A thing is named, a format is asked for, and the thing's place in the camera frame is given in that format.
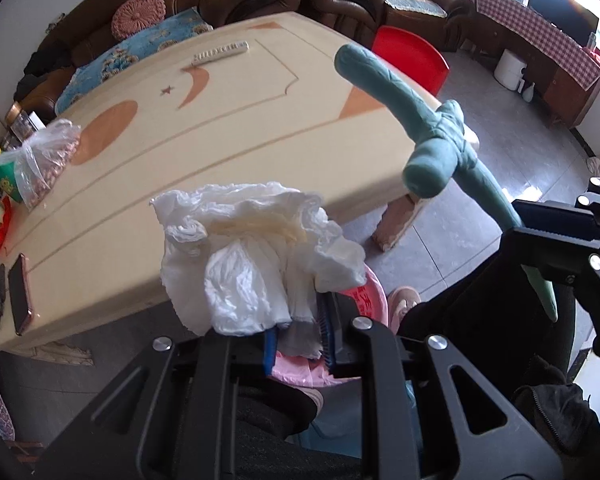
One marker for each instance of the red checkered cloth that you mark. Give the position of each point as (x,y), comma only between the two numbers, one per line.
(530,20)

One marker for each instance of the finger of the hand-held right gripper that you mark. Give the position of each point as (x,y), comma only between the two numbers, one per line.
(550,220)
(545,255)

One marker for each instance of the light blue plastic stool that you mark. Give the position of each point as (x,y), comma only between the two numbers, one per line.
(414,420)

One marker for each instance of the person's dark zip jacket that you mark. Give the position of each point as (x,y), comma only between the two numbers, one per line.
(555,415)

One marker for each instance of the black flat screen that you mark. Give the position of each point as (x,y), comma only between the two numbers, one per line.
(562,10)

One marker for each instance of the pink plastic bin bag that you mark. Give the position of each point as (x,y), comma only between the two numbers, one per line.
(370,305)

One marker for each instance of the beige coffee table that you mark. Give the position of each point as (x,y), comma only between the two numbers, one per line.
(230,125)

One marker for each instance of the white round appliance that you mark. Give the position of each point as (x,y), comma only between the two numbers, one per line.
(509,70)

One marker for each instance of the black clothing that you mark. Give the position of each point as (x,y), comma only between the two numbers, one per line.
(45,67)

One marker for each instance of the teal knotted cloth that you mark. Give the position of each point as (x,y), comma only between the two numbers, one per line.
(375,77)

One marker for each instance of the brown wooden cabinet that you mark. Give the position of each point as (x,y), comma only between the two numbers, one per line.
(555,90)

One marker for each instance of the glass jar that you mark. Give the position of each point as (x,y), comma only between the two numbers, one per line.
(20,120)

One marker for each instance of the pink shoe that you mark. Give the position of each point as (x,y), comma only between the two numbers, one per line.
(405,305)

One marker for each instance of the white tissue paper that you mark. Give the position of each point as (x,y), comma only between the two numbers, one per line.
(240,270)

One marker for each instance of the white remote control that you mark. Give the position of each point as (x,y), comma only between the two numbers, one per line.
(220,52)

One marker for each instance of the red plastic stool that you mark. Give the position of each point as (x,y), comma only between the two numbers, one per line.
(410,57)

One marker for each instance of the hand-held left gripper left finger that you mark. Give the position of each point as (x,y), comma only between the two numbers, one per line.
(269,352)

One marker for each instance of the blue floral cushion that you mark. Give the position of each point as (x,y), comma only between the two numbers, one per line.
(110,65)

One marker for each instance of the teal seat cover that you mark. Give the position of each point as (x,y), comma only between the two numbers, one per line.
(412,2)

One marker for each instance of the clear plastic bag of nuts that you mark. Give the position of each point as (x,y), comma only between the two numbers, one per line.
(40,165)

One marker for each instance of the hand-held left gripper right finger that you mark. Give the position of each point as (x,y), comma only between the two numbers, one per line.
(327,330)

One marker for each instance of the pink case smartphone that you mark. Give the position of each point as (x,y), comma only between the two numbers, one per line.
(20,295)

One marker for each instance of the pink round cushion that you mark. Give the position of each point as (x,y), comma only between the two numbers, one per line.
(137,16)

